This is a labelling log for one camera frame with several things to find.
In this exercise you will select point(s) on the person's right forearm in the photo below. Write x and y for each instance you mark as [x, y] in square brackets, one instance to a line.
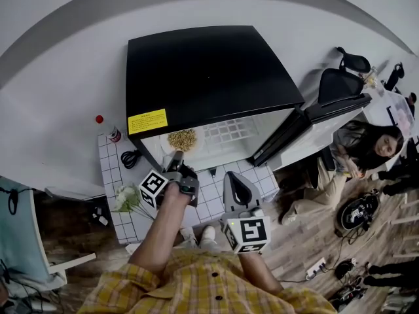
[258, 273]

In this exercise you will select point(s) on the white furniture rails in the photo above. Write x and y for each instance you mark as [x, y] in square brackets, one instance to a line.
[407, 221]

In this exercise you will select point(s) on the person's left hand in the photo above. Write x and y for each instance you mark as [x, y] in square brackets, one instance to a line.
[175, 195]

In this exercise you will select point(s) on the white desk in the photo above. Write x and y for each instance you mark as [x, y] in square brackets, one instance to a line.
[386, 110]

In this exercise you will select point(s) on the clear bottle with red cap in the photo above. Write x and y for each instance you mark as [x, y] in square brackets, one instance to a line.
[113, 132]

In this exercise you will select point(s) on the tangle of black devices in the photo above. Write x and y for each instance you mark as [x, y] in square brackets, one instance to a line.
[347, 296]

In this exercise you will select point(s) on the white and blue chair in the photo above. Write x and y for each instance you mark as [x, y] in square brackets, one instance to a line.
[19, 234]

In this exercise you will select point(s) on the yellowish clear jar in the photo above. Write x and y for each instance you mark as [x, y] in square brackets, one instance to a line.
[371, 78]

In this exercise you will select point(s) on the black mini fridge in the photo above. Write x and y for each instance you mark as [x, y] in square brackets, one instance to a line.
[203, 77]

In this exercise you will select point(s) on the yellow warning sticker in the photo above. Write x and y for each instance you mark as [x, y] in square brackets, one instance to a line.
[147, 121]

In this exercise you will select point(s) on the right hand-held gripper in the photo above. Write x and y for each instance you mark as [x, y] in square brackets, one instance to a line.
[252, 231]

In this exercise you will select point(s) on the person's left forearm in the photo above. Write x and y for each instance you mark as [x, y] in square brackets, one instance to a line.
[157, 237]

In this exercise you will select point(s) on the black round device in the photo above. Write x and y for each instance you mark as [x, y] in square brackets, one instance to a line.
[358, 209]

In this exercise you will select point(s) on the yellow plaid shirt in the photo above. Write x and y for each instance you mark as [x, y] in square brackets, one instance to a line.
[203, 289]

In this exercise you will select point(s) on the black mesh office chair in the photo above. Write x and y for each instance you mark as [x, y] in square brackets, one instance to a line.
[338, 85]

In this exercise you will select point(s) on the small black round gadget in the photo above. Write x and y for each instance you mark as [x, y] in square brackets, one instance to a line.
[343, 268]

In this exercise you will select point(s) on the white flower bunch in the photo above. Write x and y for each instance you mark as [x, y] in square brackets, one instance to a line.
[127, 198]

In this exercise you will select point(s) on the black fridge door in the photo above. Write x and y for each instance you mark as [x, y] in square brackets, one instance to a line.
[314, 126]

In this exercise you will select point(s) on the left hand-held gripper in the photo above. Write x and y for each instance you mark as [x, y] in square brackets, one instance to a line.
[154, 185]

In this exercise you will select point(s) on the white shoe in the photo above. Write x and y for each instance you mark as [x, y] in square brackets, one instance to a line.
[208, 237]
[189, 237]

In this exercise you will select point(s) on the small black clip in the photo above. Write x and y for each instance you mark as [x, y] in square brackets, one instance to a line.
[213, 172]

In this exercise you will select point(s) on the white power strip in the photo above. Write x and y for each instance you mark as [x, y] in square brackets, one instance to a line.
[316, 268]

